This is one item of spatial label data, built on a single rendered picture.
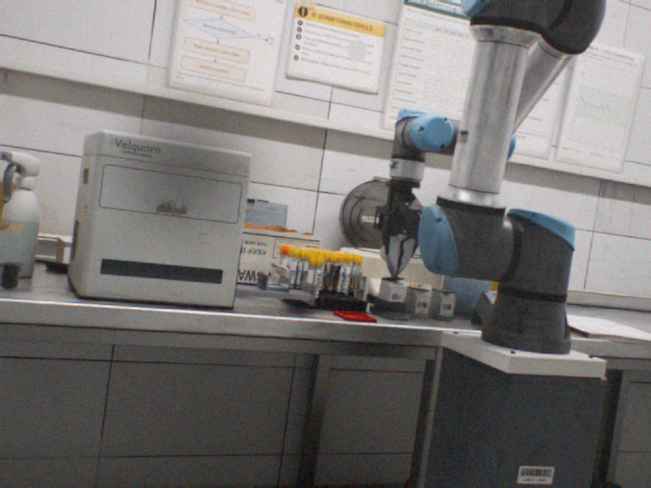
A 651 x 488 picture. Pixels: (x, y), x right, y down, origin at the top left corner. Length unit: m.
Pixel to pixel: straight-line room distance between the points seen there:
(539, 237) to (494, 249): 0.08
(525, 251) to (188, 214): 0.60
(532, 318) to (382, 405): 1.15
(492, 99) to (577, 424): 0.55
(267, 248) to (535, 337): 0.71
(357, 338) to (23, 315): 0.62
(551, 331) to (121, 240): 0.75
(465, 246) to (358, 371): 1.13
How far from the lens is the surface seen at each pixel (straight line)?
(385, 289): 1.61
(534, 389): 1.25
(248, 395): 2.17
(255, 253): 1.72
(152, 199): 1.36
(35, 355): 2.03
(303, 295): 1.47
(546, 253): 1.28
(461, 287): 1.76
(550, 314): 1.29
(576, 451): 1.34
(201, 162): 1.37
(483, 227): 1.22
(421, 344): 1.55
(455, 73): 2.35
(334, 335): 1.46
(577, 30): 1.31
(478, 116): 1.22
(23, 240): 1.55
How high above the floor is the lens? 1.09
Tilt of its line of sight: 3 degrees down
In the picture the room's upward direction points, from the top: 8 degrees clockwise
